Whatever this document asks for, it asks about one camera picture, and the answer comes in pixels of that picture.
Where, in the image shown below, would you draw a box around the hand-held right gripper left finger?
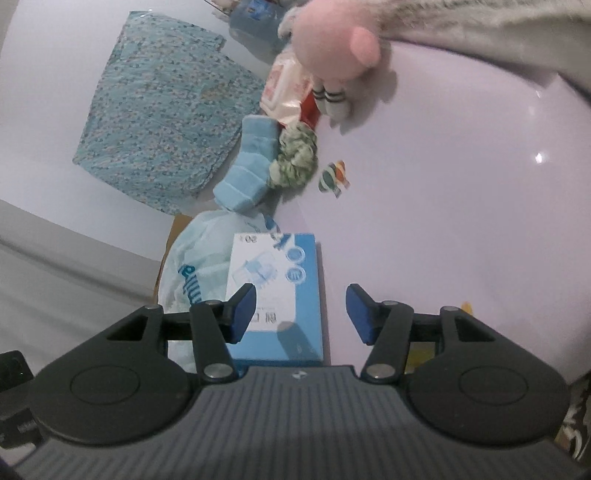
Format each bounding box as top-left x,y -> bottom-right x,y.
105,283 -> 257,383

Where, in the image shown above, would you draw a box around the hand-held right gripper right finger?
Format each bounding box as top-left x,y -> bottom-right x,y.
346,283 -> 497,385

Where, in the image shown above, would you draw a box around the blue white box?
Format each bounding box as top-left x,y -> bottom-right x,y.
225,232 -> 324,367

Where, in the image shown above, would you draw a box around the light blue towel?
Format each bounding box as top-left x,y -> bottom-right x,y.
213,115 -> 282,214

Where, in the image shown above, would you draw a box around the white plastic bag blue print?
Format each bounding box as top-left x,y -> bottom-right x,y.
157,210 -> 282,372

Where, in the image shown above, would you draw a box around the green knitted cloth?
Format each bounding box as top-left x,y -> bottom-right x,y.
268,122 -> 319,190

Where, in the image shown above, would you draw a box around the pink wet wipes pack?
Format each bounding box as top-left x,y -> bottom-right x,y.
259,51 -> 324,130

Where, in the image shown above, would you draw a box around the colourful printed blanket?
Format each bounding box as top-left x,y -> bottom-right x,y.
556,381 -> 591,462

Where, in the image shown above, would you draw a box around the pink plush toy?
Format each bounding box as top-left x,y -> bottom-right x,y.
277,0 -> 398,123

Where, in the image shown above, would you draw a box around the beige striped blanket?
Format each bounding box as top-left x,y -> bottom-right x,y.
369,0 -> 591,121

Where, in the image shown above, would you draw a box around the teal patterned wall cloth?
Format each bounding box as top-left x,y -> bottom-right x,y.
72,10 -> 266,215

